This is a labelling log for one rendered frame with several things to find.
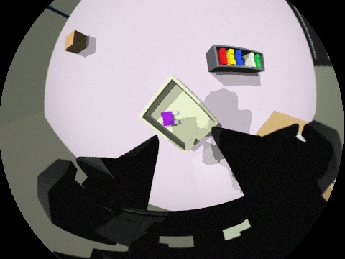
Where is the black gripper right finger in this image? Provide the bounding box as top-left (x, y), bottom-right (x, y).
top-left (212, 123), bottom-right (300, 196)

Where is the violet blade fuse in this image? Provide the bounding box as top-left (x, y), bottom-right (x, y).
top-left (160, 110), bottom-right (179, 127)

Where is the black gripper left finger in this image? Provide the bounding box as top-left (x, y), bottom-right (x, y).
top-left (75, 135), bottom-right (159, 210)

